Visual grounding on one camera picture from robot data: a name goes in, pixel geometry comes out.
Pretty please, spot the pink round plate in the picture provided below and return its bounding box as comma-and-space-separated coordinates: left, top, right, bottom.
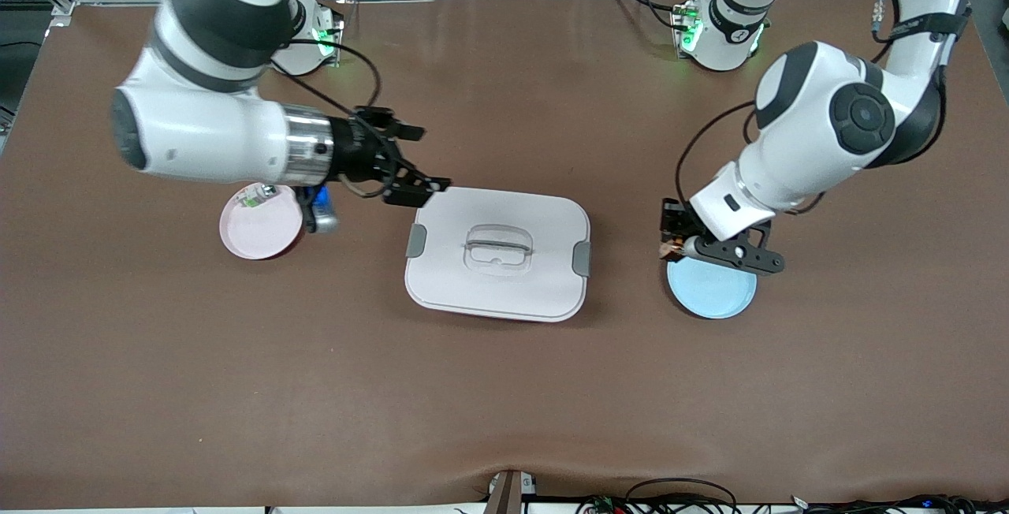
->
219, 183, 307, 261

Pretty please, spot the light blue round plate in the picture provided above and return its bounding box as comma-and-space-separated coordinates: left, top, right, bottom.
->
667, 250, 758, 320

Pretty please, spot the black cable bundle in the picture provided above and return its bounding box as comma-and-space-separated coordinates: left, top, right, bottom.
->
575, 492, 1009, 514

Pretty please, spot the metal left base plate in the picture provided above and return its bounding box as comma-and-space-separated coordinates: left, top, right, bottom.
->
670, 3, 696, 51

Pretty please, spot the black cable loop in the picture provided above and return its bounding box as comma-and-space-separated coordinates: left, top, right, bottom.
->
627, 479, 738, 514

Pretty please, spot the white lidded plastic box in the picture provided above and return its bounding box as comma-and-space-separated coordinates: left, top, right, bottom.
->
404, 187, 592, 323

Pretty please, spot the brown grey mounting post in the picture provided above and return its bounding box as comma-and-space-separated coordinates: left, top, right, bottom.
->
483, 469, 538, 514

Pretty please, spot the clear box lid handle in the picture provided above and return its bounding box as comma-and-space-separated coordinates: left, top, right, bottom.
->
461, 224, 535, 274

